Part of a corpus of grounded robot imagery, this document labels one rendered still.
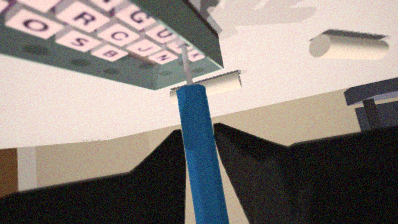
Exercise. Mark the beige cylinder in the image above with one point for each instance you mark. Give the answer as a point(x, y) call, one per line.
point(338, 47)
point(216, 85)

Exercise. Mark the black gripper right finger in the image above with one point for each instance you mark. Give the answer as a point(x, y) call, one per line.
point(274, 182)

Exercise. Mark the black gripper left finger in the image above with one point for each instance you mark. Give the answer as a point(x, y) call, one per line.
point(154, 192)

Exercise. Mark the blue stylus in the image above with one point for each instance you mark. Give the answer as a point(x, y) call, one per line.
point(201, 154)

